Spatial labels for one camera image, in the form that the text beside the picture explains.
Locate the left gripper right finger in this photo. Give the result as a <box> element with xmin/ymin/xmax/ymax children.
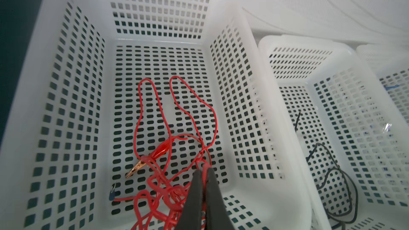
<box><xmin>204</xmin><ymin>167</ymin><xmax>235</xmax><ymax>230</ymax></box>

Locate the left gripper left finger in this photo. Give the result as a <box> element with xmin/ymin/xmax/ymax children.
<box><xmin>175</xmin><ymin>169</ymin><xmax>203</xmax><ymax>230</ymax></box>

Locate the black cable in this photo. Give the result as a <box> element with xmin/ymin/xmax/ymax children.
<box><xmin>293</xmin><ymin>111</ymin><xmax>359</xmax><ymax>227</ymax></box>

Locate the left white perforated basket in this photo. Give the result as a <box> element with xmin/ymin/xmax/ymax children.
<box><xmin>1</xmin><ymin>0</ymin><xmax>312</xmax><ymax>230</ymax></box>

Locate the white perforated basket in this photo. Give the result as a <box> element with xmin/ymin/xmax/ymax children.
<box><xmin>258</xmin><ymin>35</ymin><xmax>409</xmax><ymax>230</ymax></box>
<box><xmin>356</xmin><ymin>44</ymin><xmax>409</xmax><ymax>121</ymax></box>
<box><xmin>1</xmin><ymin>0</ymin><xmax>312</xmax><ymax>230</ymax></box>

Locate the middle white perforated basket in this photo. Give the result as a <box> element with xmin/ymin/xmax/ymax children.
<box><xmin>258</xmin><ymin>35</ymin><xmax>409</xmax><ymax>230</ymax></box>

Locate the right white perforated basket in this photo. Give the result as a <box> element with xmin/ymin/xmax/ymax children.
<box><xmin>356</xmin><ymin>44</ymin><xmax>409</xmax><ymax>121</ymax></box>

